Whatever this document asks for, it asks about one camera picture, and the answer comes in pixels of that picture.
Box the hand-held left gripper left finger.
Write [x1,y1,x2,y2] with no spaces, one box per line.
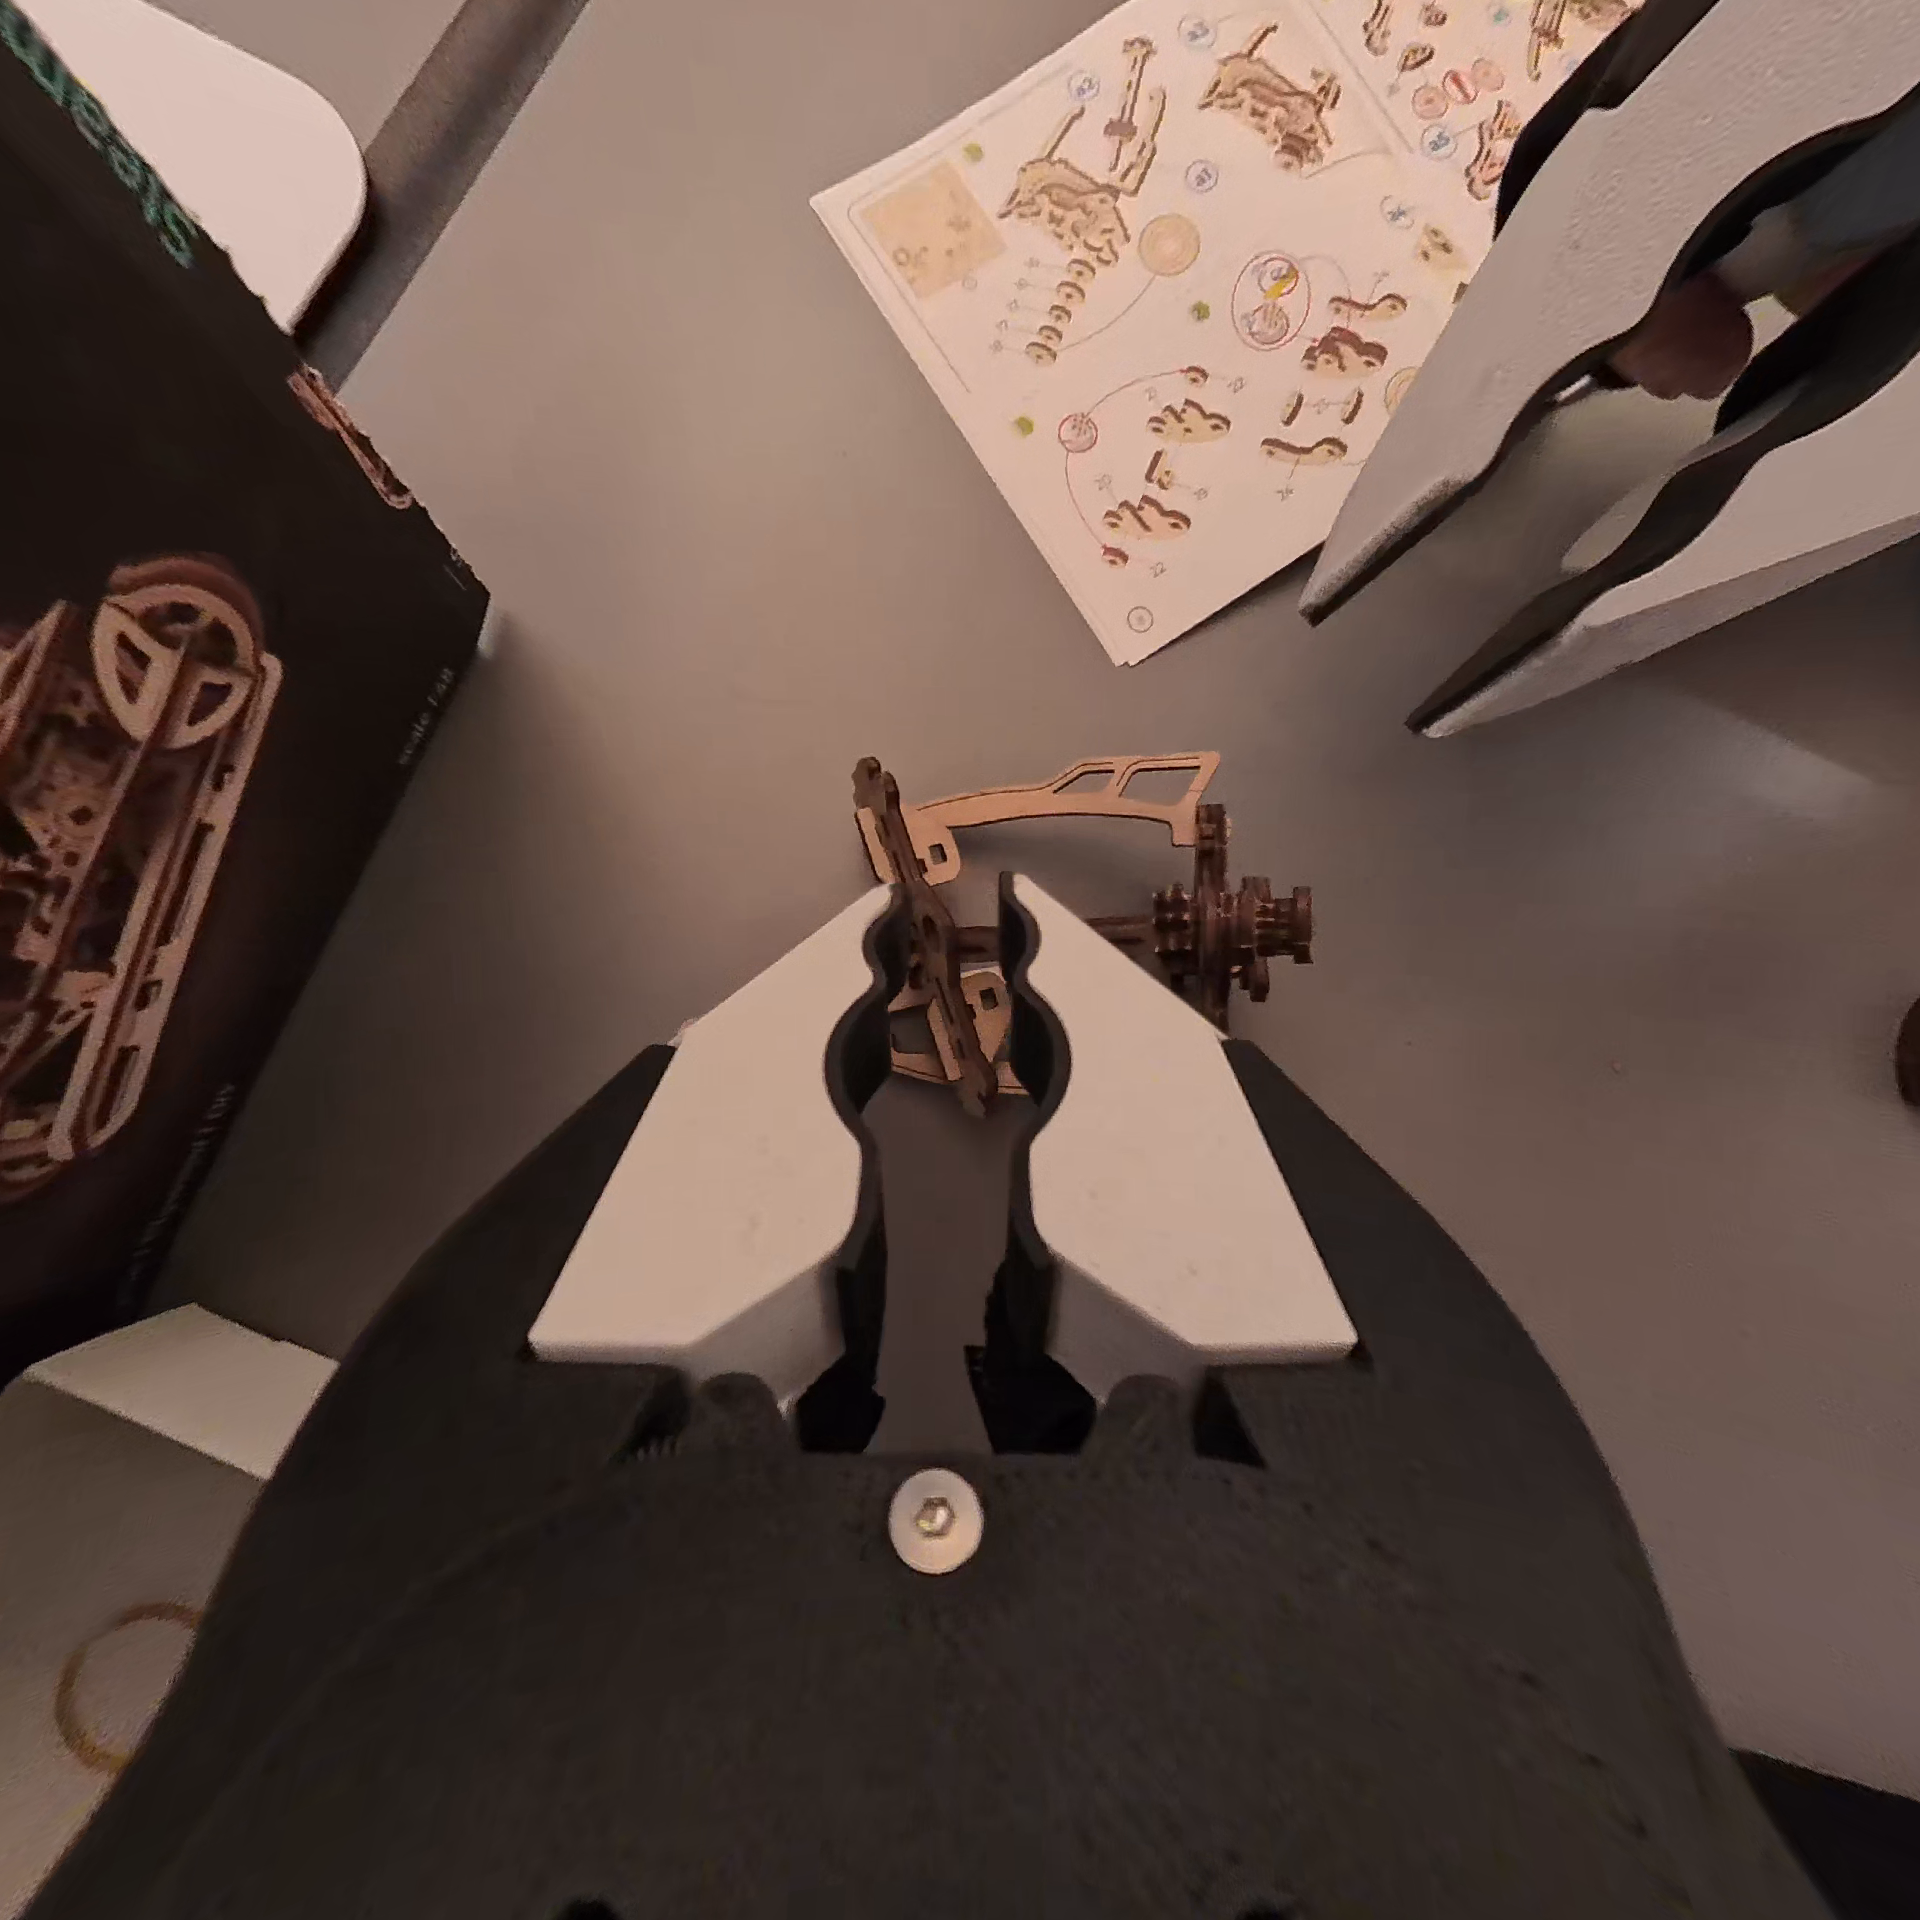
[528,882,897,1404]

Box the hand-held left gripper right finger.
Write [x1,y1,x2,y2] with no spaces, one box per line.
[1000,870,1362,1412]

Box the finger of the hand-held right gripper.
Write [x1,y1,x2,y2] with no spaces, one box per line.
[1409,223,1920,741]
[1297,0,1920,626]

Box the wooden gear model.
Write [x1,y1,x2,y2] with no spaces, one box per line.
[850,754,1320,1125]

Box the black model kit box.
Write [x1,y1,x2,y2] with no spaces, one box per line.
[0,22,495,1390]

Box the person's right hand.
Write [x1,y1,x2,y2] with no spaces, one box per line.
[1623,274,1761,404]

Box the small wooden gear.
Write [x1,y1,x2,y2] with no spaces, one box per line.
[1147,872,1320,1010]

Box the long wooden lever part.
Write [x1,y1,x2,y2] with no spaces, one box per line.
[913,750,1224,872]

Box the printed instruction sheet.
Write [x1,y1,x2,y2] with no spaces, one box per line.
[810,0,1654,671]

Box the white cardboard box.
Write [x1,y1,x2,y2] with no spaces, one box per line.
[0,1303,338,1920]

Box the pile of rubber bands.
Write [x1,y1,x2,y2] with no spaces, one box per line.
[58,1598,203,1778]

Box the white rounded base plate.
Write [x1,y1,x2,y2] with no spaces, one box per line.
[31,0,376,336]

